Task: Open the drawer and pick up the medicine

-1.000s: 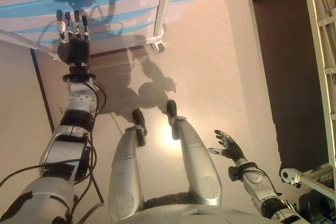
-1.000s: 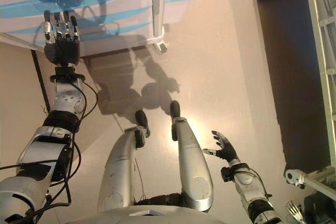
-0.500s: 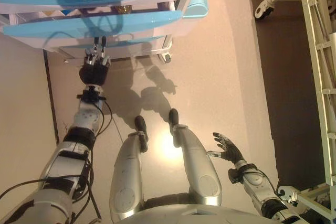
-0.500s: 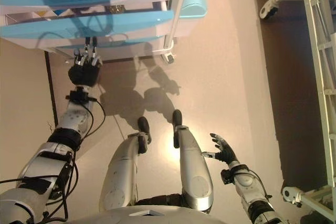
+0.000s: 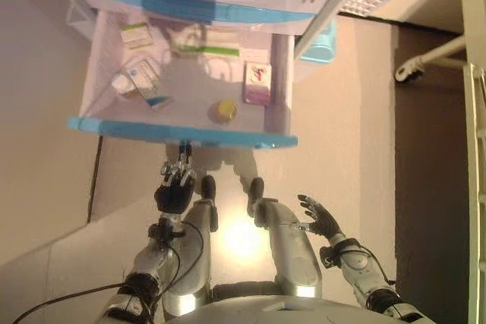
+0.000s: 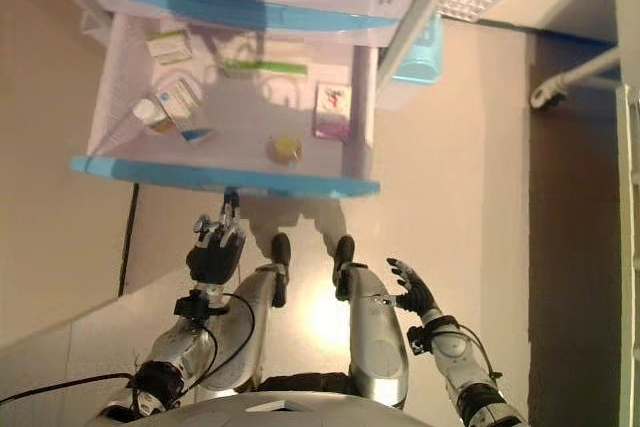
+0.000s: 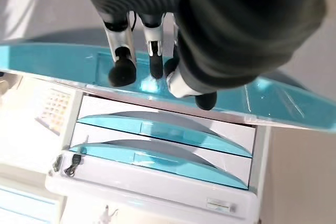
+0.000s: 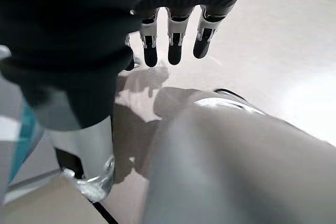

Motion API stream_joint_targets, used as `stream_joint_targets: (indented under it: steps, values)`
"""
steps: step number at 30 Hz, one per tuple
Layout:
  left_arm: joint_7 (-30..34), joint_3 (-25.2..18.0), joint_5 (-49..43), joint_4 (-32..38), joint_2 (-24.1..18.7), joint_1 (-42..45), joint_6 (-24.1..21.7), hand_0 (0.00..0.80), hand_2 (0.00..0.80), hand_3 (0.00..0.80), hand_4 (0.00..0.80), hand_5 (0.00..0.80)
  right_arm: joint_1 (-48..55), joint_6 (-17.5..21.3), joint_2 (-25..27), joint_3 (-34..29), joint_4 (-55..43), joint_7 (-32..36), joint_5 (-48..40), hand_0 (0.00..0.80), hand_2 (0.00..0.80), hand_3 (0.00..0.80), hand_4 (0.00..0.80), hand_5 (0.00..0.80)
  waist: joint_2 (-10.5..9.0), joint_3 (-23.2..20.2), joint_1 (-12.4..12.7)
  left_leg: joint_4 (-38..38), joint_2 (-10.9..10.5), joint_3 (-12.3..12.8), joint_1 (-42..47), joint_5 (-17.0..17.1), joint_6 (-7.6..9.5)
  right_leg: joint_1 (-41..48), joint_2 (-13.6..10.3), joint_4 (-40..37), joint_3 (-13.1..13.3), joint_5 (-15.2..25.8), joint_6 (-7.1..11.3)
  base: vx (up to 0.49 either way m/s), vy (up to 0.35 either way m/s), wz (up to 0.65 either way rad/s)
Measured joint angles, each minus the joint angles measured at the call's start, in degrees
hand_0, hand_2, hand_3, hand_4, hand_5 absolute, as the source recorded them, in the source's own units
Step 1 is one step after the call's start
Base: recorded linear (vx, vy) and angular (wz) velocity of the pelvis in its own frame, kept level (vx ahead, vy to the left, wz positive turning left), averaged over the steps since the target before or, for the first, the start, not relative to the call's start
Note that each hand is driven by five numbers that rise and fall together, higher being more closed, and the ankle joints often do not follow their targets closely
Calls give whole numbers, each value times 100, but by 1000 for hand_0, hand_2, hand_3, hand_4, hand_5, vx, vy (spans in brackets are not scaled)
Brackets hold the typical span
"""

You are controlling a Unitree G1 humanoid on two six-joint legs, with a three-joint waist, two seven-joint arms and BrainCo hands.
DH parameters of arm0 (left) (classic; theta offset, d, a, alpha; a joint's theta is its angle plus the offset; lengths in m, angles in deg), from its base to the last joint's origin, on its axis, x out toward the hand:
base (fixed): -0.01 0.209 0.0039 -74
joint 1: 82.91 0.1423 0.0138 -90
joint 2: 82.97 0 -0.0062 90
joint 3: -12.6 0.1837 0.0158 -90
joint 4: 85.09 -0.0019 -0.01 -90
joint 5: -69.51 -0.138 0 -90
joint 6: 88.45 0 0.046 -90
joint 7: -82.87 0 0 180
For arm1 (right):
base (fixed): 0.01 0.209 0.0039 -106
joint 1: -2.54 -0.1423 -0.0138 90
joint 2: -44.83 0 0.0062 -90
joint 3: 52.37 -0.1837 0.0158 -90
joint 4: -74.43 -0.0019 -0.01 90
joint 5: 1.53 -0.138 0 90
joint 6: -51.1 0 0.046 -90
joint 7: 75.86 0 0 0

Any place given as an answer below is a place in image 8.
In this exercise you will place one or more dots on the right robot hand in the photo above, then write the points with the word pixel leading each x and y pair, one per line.
pixel 65 37

